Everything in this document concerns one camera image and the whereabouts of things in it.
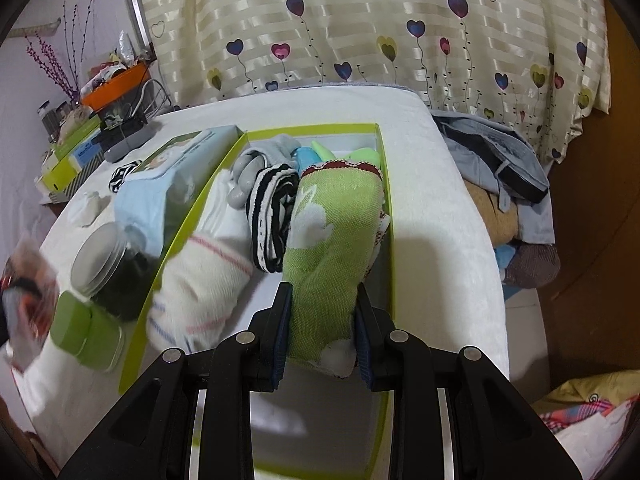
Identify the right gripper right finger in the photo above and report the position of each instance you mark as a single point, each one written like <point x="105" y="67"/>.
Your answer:
<point x="458" y="400"/>

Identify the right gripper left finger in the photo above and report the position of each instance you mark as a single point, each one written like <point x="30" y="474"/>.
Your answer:
<point x="148" y="433"/>

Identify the white cotton pads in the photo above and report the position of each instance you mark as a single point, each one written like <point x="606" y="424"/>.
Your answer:
<point x="84" y="209"/>

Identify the beige bandage cloth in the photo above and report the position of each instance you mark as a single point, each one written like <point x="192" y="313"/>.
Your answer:
<point x="199" y="288"/>

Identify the black white striped sock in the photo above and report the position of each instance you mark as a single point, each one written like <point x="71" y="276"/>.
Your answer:
<point x="120" y="174"/>
<point x="269" y="211"/>

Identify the green rabbit pattern towel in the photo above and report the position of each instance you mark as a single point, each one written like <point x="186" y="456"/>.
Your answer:
<point x="337" y="221"/>

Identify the grey sock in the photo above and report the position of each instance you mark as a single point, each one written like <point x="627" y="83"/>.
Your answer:
<point x="264" y="154"/>

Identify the blue face mask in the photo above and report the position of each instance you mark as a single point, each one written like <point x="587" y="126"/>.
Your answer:
<point x="306" y="157"/>

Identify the green lidded jar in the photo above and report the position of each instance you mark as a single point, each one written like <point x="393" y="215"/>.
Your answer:
<point x="87" y="332"/>

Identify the dark jar clear lid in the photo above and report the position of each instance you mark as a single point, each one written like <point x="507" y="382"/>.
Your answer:
<point x="112" y="271"/>

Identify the striped tray box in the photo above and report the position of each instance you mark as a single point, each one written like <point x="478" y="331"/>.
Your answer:
<point x="66" y="193"/>

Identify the white table blanket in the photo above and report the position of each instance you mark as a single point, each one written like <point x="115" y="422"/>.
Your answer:
<point x="446" y="281"/>

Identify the wooden wardrobe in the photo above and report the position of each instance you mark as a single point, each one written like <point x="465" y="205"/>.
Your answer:
<point x="591" y="310"/>

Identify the lime green box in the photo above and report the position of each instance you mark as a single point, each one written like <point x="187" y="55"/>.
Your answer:
<point x="56" y="173"/>

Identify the green white long box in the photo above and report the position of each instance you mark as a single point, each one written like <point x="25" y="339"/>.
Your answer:
<point x="76" y="136"/>

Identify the wet wipes pack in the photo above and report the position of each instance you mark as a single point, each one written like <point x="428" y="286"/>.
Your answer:
<point x="155" y="198"/>

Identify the blue tissue pack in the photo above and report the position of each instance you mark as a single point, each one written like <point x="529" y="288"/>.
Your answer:
<point x="83" y="153"/>

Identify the black grey VR headset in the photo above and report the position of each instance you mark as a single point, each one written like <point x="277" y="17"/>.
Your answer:
<point x="118" y="139"/>

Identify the pile of clothes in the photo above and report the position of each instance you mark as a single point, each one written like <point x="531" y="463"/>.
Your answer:
<point x="512" y="193"/>

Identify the orange storage bin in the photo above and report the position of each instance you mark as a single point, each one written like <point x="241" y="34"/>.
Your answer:
<point x="117" y="87"/>

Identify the pink branch decoration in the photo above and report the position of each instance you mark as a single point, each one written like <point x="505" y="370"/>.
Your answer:
<point x="62" y="65"/>

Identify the green white shallow box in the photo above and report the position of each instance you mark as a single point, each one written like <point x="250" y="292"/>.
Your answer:
<point x="319" y="423"/>

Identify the heart pattern curtain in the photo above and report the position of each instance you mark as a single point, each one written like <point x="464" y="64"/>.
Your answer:
<point x="538" y="66"/>

